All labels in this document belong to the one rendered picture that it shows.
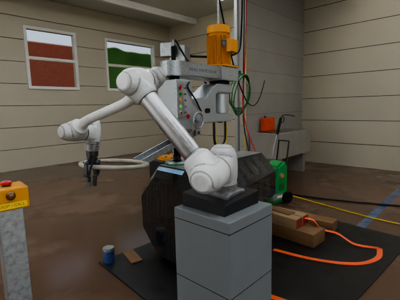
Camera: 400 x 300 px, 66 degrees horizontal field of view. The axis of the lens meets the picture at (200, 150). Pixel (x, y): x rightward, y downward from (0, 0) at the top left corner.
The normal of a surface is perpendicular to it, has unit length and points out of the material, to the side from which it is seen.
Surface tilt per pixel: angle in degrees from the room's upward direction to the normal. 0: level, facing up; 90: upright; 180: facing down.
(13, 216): 90
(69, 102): 90
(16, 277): 90
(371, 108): 90
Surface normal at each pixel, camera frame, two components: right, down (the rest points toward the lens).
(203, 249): -0.69, 0.11
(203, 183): -0.33, 0.29
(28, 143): 0.72, 0.07
